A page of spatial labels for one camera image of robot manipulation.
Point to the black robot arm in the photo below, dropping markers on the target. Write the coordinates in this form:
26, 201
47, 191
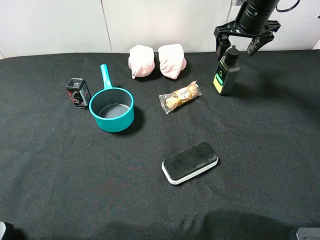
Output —
252, 21

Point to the black whiteboard eraser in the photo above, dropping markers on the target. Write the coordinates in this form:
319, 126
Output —
189, 163

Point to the black tin box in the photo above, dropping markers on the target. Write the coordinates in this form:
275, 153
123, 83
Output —
78, 92

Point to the dark grey pump bottle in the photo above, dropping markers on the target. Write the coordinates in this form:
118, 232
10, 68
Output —
227, 71

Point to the pink towel left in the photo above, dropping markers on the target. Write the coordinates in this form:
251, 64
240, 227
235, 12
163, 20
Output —
141, 61

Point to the teal saucepan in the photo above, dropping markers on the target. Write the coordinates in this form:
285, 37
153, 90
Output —
112, 107

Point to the gold chocolate candy pack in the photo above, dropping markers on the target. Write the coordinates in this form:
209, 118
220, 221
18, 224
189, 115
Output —
171, 101

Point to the pink towel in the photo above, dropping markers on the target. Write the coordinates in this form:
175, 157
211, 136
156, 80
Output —
171, 60
141, 61

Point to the pink towel right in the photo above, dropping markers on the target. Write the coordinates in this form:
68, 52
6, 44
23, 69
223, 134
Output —
171, 60

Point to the black table cloth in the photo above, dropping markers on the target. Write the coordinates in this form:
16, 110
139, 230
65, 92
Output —
64, 178

